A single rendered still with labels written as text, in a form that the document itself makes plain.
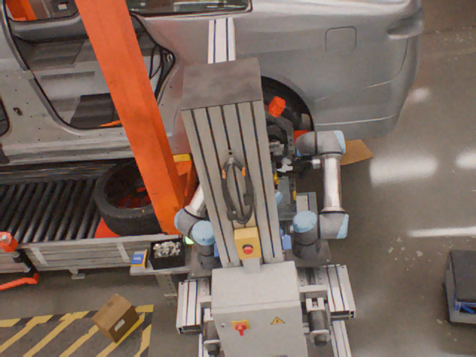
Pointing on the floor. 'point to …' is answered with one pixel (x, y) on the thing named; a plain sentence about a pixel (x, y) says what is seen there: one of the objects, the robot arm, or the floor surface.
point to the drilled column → (169, 287)
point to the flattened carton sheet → (355, 152)
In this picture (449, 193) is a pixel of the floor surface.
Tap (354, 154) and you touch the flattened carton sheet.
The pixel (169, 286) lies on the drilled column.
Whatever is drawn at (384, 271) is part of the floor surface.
